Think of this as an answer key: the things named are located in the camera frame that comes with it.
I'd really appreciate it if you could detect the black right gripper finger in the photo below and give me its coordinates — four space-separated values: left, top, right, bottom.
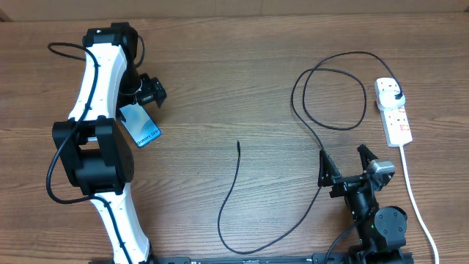
318 150 341 187
357 144 377 171

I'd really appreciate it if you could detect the black Samsung Galaxy smartphone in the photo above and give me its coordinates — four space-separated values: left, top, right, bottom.
120 104 161 148

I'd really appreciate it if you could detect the black USB charging cable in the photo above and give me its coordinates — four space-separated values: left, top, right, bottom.
217 51 404 255

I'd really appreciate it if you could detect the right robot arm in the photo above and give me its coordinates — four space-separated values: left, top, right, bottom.
312 144 414 264

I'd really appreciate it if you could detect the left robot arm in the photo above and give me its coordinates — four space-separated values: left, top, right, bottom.
46 22 167 263

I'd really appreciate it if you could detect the white USB charger plug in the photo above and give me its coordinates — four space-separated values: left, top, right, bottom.
377 90 406 111

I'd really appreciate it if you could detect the white power strip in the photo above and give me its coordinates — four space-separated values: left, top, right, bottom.
374 78 413 147

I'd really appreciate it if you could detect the white power strip cord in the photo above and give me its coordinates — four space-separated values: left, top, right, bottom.
398 144 440 264

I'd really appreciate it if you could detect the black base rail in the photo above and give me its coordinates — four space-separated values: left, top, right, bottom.
87 252 415 264

